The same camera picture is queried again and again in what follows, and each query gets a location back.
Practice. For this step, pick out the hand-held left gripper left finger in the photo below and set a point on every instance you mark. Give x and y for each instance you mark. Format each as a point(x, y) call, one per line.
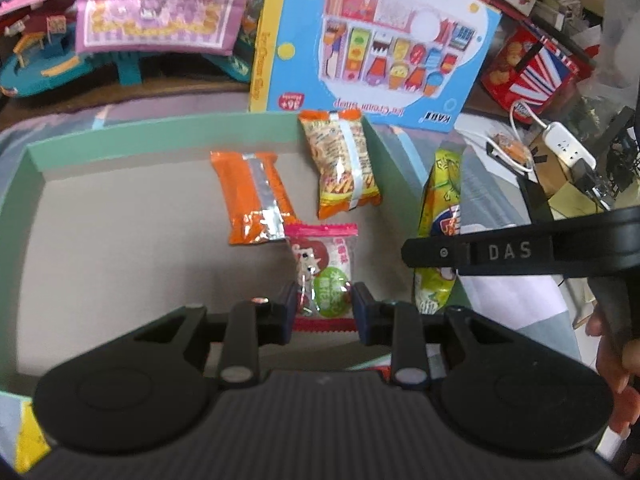
point(289, 315)

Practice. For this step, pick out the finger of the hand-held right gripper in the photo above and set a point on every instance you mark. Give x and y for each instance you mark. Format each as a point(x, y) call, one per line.
point(450, 252)

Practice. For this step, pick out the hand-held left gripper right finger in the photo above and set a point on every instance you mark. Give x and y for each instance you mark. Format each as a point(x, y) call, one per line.
point(361, 315)

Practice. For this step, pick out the yellow green snack packet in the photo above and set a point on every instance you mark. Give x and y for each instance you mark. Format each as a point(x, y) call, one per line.
point(442, 195)

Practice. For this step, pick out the pink white candy packet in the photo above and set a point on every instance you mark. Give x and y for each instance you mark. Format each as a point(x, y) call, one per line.
point(327, 260)

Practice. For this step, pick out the green cardboard tray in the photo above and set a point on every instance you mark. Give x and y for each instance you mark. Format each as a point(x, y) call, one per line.
point(150, 140)

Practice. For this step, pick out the person's right hand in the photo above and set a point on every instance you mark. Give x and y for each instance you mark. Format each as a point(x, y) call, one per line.
point(612, 360)

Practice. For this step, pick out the white power strip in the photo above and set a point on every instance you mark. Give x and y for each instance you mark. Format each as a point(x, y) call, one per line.
point(567, 142)

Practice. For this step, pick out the small orange white packet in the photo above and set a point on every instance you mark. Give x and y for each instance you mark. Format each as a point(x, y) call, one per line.
point(510, 147)

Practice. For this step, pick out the plain orange snack packet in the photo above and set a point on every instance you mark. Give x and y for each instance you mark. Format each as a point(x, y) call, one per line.
point(252, 195)

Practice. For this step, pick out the orange striped snack packet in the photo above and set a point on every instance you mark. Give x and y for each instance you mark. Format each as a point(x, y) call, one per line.
point(340, 160)

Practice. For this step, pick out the red biscuit box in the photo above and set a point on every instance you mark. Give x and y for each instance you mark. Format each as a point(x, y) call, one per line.
point(530, 75)

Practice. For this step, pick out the blue toy box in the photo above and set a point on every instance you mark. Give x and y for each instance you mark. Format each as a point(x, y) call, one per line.
point(380, 35)

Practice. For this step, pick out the yellow card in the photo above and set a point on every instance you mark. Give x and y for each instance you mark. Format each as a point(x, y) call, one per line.
point(32, 435)

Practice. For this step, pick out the pink toy box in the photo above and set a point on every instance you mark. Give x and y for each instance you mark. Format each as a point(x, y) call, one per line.
point(160, 5)

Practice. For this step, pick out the teal toy playset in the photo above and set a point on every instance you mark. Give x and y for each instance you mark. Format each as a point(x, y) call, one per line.
point(55, 65)

